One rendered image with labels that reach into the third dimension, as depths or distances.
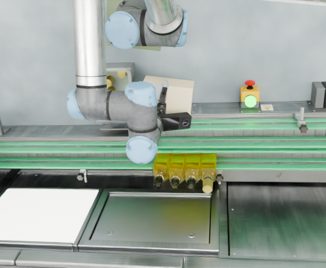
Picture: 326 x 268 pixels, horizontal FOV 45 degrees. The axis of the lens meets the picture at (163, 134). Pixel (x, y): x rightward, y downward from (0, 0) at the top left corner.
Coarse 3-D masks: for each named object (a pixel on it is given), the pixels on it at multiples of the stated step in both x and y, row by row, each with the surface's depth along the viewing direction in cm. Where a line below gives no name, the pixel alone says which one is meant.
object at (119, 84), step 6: (108, 72) 161; (114, 72) 161; (126, 72) 153; (114, 78) 162; (120, 78) 162; (126, 78) 161; (114, 84) 163; (120, 84) 163; (126, 84) 162; (120, 90) 164; (102, 120) 163
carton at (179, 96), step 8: (144, 80) 126; (152, 80) 126; (160, 80) 127; (168, 80) 127; (176, 80) 128; (184, 80) 128; (168, 88) 123; (176, 88) 123; (184, 88) 122; (192, 88) 122; (168, 96) 124; (176, 96) 124; (184, 96) 124; (192, 96) 130; (168, 104) 125; (176, 104) 125; (184, 104) 125; (168, 112) 127; (176, 112) 126
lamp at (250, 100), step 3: (246, 96) 152; (249, 96) 151; (252, 96) 150; (246, 99) 150; (249, 99) 150; (252, 99) 150; (255, 99) 150; (246, 102) 151; (249, 102) 150; (252, 102) 150; (255, 102) 150; (246, 105) 152; (249, 105) 151; (252, 105) 151
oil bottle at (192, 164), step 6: (186, 156) 150; (192, 156) 149; (198, 156) 149; (186, 162) 146; (192, 162) 145; (198, 162) 145; (186, 168) 142; (192, 168) 142; (198, 168) 142; (186, 174) 141; (192, 174) 140; (198, 174) 140; (186, 180) 142; (198, 180) 141
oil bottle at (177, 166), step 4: (172, 156) 151; (176, 156) 151; (180, 156) 150; (184, 156) 150; (172, 160) 148; (176, 160) 148; (180, 160) 148; (184, 160) 148; (172, 164) 145; (176, 164) 145; (180, 164) 145; (184, 164) 146; (172, 168) 143; (176, 168) 143; (180, 168) 143; (168, 172) 143; (172, 172) 141; (176, 172) 141; (180, 172) 141; (172, 176) 141; (180, 176) 141; (180, 180) 142
